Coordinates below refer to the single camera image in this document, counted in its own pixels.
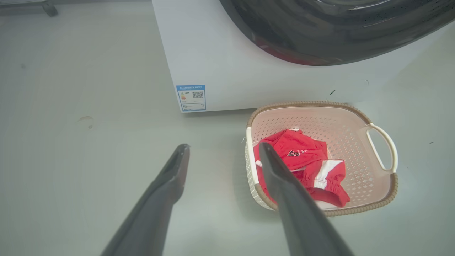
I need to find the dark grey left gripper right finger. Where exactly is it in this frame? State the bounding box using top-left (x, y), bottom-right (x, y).
top-left (258, 142), bottom-right (356, 256)

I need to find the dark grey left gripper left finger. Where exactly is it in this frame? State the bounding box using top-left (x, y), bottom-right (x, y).
top-left (101, 144), bottom-right (191, 256)

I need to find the cream perforated laundry basket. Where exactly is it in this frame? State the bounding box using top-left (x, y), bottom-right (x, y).
top-left (245, 101), bottom-right (399, 217)

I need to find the red and white garment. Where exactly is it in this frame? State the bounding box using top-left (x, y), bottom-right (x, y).
top-left (253, 129), bottom-right (351, 208)

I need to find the blue energy label sticker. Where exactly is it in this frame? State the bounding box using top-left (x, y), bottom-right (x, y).
top-left (176, 85), bottom-right (207, 112)

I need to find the white front-load washing machine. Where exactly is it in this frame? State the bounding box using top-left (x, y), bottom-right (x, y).
top-left (152, 0), bottom-right (455, 113)

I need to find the dark round washing machine door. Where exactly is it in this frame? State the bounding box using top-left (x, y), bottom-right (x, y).
top-left (219, 0), bottom-right (455, 66)

